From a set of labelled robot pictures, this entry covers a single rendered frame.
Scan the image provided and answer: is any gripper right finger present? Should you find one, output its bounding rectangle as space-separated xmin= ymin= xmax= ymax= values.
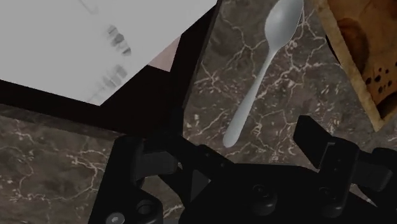
xmin=292 ymin=115 xmax=397 ymax=209

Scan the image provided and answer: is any tan brown mottled block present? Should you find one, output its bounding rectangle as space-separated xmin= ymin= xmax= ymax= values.
xmin=312 ymin=0 xmax=397 ymax=133

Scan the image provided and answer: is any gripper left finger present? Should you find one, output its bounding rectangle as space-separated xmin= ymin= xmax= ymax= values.
xmin=88 ymin=134 xmax=234 ymax=224

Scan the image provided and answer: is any white plastic spoon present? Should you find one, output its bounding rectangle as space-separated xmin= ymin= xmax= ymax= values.
xmin=222 ymin=0 xmax=304 ymax=149

